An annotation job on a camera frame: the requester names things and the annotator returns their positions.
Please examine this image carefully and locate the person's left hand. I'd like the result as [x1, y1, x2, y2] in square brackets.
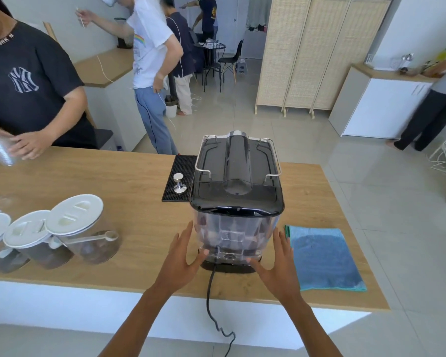
[152, 221, 210, 296]

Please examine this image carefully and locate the person's right hand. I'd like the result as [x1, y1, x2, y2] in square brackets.
[247, 227, 302, 305]

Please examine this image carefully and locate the black espresso machine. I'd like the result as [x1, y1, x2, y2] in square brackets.
[189, 130, 285, 274]

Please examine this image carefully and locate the person's right forearm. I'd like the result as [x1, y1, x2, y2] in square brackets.
[282, 294, 343, 357]

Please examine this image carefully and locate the person's left forearm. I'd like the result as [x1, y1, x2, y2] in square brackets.
[98, 285, 173, 357]

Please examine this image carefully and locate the blue microfibre cloth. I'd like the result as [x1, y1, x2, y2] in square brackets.
[285, 225, 368, 293]

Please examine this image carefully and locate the black rubber tamping mat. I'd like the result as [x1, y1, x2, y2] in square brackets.
[161, 155, 198, 203]

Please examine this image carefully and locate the clear plastic measuring scoop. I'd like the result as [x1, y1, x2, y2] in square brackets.
[48, 230, 119, 250]

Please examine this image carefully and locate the large white-lidded clear jar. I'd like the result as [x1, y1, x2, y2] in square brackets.
[45, 194, 122, 265]

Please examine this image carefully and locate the white waste bin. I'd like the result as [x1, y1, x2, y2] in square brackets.
[165, 95, 179, 119]

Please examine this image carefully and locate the black stool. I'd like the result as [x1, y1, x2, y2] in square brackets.
[94, 128, 114, 150]

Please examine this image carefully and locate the medium white-lidded clear jar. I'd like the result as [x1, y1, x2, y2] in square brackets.
[3, 210, 75, 270]

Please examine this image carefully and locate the wooden-topped white counter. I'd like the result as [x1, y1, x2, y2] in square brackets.
[74, 47, 148, 152]

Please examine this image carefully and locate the white cabinet with wooden top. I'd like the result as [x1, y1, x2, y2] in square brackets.
[329, 62, 438, 140]

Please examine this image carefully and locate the black chair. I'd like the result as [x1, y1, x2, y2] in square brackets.
[218, 39, 245, 85]

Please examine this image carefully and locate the clear glass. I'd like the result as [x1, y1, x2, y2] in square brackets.
[0, 196, 18, 217]

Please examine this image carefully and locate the black round table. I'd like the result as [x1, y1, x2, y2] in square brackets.
[194, 41, 227, 93]

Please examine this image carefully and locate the woven folding screen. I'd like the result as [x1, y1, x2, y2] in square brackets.
[255, 0, 392, 119]

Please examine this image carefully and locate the clear plastic cup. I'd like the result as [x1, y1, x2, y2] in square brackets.
[0, 136, 16, 167]

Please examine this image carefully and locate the black coffee maker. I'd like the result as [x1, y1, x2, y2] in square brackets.
[114, 17, 135, 49]

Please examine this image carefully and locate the silver utensil holder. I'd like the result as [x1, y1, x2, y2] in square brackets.
[399, 53, 415, 73]

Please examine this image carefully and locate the yellow bottle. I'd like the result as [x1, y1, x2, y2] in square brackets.
[423, 46, 446, 78]

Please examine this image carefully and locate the black power cable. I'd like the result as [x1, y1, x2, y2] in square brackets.
[206, 265, 237, 357]

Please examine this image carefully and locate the white cable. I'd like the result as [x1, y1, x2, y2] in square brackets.
[96, 55, 114, 84]

